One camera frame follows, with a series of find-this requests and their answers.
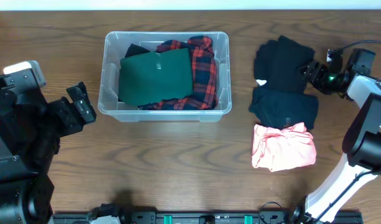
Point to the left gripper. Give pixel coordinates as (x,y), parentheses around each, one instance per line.
(67,113)

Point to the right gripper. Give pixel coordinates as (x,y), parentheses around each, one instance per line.
(314,78)

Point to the black garment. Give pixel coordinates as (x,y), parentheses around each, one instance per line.
(278,62)

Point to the dark navy garment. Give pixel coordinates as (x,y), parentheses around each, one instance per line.
(280,109)

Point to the clear plastic storage bin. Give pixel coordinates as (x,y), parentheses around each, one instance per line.
(116,44)

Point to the green garment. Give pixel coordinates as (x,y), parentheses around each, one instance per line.
(153,77)

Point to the black cloth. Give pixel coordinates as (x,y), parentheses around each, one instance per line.
(135,50)

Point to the pink garment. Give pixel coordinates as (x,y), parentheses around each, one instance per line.
(282,149)

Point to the red plaid flannel shirt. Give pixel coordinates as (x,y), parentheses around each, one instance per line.
(204,70)

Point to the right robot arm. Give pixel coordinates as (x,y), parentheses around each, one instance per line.
(361,159)

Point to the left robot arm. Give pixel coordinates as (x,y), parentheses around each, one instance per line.
(26,200)

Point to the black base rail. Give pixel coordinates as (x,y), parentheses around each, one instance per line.
(111,213)

